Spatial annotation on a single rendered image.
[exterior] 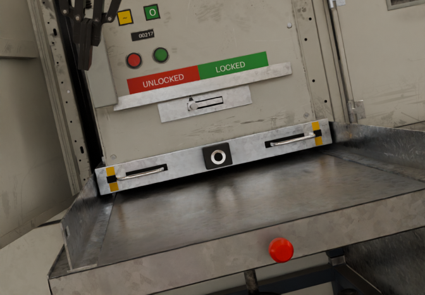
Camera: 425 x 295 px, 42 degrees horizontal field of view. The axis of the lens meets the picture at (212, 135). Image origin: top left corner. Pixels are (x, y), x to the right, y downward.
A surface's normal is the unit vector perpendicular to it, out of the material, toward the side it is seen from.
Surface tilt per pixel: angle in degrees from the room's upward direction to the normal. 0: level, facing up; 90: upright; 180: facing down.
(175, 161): 90
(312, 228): 90
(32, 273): 90
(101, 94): 90
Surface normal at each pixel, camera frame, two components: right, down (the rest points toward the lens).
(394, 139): -0.97, 0.21
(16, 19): 0.97, -0.18
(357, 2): 0.13, 0.06
